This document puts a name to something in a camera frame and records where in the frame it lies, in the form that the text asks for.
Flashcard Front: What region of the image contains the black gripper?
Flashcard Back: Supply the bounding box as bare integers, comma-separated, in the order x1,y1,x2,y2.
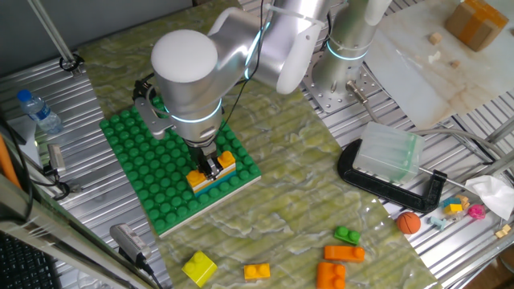
186,140,224,181

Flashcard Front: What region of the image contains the white four-stud block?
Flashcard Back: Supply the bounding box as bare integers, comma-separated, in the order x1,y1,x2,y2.
192,162,237,193

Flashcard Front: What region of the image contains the yellow-orange four-stud block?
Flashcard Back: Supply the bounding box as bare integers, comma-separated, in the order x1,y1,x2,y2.
185,150,237,189
194,166,238,194

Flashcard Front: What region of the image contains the teal four-stud block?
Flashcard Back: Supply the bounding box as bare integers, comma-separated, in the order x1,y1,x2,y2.
194,170,238,198

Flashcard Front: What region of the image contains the green studded baseplate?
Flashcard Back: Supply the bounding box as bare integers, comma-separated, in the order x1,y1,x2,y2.
99,96,262,238

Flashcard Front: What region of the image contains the green marble pattern mat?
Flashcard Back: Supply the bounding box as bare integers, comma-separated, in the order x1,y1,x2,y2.
78,0,443,289

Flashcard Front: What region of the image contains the lime square block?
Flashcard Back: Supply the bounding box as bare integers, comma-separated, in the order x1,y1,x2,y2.
181,250,218,288

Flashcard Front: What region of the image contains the yellow-orange two-stud block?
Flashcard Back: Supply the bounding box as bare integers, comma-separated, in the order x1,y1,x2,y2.
243,263,271,281

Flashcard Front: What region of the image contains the green two-stud block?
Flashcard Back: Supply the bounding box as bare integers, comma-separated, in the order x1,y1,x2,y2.
333,225,361,246

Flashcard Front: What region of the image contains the orange long sloped block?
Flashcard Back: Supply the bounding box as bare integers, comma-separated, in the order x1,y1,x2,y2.
323,244,366,264

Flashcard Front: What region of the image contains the orange square block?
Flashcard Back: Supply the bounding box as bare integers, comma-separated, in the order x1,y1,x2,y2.
316,261,347,289

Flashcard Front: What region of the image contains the black pole clamp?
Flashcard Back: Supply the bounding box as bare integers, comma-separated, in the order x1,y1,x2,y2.
59,54,85,74

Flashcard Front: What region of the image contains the black C-clamp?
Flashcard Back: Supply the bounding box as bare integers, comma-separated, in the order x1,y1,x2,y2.
337,138,471,214

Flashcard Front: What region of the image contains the clear water bottle blue cap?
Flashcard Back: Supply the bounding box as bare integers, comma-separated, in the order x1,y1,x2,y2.
16,88,64,136

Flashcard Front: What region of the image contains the translucent plastic box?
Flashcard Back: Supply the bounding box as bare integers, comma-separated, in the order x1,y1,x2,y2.
352,120,426,185

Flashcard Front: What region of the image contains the small toy basketball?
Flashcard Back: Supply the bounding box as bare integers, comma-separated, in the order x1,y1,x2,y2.
396,211,422,235

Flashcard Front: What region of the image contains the black keyboard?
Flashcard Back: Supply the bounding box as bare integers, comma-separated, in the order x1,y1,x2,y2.
0,231,62,289

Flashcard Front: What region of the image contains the white marble pattern mat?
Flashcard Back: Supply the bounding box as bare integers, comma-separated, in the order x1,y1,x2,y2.
363,0,514,130

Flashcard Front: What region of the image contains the light blue toy piece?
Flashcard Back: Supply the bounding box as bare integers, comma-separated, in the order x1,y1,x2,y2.
426,215,447,232

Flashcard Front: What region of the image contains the small pink toy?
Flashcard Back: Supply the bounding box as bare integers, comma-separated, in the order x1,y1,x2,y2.
467,203,487,221

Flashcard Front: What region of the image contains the white crumpled tissue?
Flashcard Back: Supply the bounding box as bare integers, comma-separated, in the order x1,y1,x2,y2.
464,174,514,221

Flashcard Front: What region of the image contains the small wooden block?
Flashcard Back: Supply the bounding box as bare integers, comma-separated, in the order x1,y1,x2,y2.
494,223,512,240

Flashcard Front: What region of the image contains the cardboard box orange tape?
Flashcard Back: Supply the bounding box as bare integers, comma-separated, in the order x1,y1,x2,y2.
444,0,510,52

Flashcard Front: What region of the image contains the black cable connector bundle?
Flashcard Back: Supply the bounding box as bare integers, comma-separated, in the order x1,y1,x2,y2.
132,79,157,101

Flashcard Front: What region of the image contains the silver exterior camera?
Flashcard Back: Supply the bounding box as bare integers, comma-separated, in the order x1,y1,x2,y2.
109,222,153,264
46,143,67,174

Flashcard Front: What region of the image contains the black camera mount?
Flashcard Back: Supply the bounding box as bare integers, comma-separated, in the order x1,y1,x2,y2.
118,246,164,289

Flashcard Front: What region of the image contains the metal camera bracket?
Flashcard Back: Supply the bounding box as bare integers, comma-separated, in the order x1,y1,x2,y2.
42,166,84,201

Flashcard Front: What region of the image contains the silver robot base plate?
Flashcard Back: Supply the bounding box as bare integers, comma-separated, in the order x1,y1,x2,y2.
300,51,385,115

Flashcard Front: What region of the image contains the aluminium frame rail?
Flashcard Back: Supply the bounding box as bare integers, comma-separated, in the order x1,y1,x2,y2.
0,172,161,289

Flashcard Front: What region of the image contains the grey base cable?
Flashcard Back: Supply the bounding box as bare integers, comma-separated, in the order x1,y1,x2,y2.
345,79,507,161

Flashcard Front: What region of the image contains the black base cable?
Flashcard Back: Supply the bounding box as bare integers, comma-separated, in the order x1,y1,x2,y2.
320,11,335,51

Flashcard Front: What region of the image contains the metal camera pole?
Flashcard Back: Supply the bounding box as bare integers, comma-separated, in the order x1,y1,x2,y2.
26,0,85,78

